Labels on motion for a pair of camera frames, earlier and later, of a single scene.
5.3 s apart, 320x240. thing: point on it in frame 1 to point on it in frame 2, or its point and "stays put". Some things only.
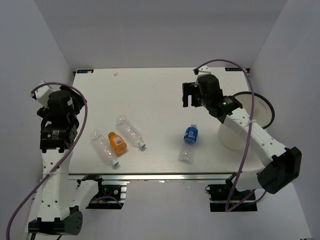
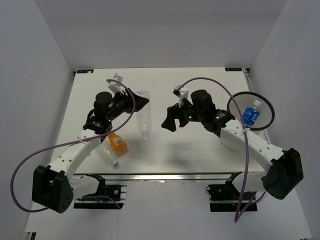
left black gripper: [78, 101] to [127, 99]
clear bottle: [129, 132] to [144, 116]
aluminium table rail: [153, 176] stays put
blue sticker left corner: [85, 71] stays put
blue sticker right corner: [232, 69] stays put
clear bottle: [100, 142] stays put
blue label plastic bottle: [190, 137] to [251, 114]
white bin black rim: [263, 114] stays put
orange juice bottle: [117, 143] stays put
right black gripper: [188, 89] to [173, 113]
